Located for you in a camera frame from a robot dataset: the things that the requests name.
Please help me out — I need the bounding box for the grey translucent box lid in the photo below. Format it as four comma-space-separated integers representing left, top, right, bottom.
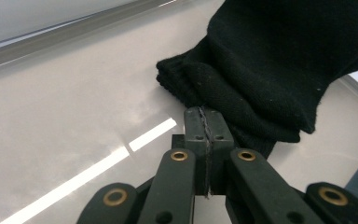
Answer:
0, 0, 358, 224

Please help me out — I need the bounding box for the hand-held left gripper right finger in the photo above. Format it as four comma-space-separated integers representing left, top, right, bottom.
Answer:
204, 106, 324, 224

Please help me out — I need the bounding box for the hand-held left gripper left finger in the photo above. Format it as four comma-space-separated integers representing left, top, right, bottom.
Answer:
136, 106, 209, 224

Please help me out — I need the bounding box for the black sock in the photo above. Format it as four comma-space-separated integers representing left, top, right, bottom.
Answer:
156, 36, 302, 158
206, 0, 358, 134

